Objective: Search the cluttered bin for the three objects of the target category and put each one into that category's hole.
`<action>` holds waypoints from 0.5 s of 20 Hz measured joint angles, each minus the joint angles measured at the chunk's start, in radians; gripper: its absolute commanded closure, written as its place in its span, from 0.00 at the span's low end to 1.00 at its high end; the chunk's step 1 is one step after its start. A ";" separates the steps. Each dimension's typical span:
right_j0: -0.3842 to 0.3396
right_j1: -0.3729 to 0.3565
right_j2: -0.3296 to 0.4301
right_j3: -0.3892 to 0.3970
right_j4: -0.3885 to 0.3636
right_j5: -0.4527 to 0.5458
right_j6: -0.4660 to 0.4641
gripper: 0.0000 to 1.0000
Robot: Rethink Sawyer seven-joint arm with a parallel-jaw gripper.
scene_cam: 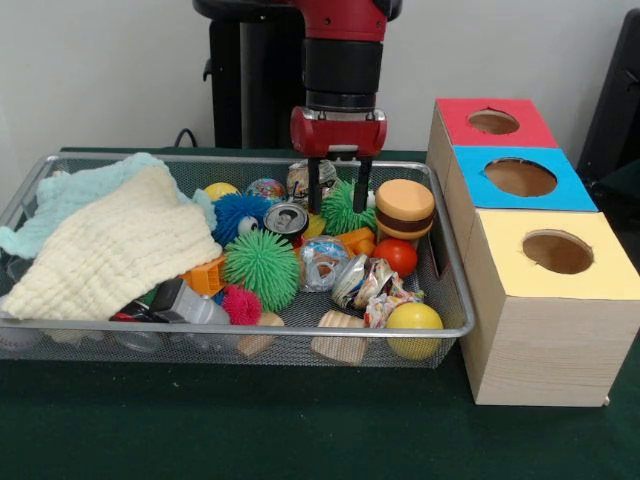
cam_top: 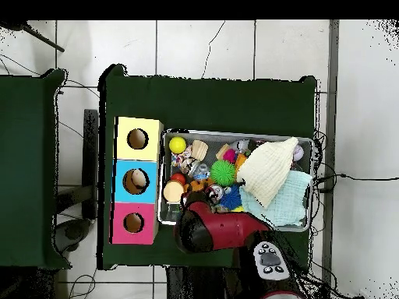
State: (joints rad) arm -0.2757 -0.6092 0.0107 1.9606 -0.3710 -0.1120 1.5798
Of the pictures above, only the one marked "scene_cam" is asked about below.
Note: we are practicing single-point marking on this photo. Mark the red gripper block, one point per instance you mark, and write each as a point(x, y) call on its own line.
point(340, 132)

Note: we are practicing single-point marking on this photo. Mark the crushed clear plastic bottle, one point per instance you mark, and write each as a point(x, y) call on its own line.
point(322, 260)

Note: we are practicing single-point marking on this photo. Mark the cream waffle cloth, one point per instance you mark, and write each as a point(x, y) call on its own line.
point(110, 250)

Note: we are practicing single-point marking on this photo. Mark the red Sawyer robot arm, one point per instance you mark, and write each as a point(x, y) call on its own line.
point(345, 65)

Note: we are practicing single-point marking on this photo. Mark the wooden box with three holes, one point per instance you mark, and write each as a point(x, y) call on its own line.
point(550, 350)

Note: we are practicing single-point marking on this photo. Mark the green spiky ball with eyes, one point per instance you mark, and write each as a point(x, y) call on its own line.
point(340, 210)

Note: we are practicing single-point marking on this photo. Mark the crushed printed soda can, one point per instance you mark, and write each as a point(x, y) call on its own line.
point(297, 180)

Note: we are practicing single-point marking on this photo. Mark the black soda can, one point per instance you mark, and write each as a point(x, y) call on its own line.
point(286, 220)

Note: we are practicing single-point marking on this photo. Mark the toy burger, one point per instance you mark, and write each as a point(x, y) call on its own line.
point(405, 210)

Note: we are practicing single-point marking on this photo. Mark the red tomato ball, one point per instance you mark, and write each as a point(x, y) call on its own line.
point(396, 257)

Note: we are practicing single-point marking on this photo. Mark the blue spiky ball with eyes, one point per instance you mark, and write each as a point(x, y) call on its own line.
point(235, 215)

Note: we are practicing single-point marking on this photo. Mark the plain green spiky ball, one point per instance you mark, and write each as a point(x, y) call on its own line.
point(260, 270)

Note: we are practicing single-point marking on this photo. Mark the large yellow ball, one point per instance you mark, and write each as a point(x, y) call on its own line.
point(414, 330)

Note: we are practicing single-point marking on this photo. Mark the dark green table cloth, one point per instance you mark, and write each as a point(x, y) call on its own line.
point(250, 425)

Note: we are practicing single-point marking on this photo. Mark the light blue waffle cloth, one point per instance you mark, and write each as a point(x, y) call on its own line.
point(65, 195)

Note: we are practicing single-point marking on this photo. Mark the neighbouring green covered table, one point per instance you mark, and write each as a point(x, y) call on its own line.
point(625, 200)

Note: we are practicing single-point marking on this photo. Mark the black chair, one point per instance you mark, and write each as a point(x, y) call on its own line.
point(620, 100)

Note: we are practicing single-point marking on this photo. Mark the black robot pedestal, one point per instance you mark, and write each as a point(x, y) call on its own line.
point(250, 75)

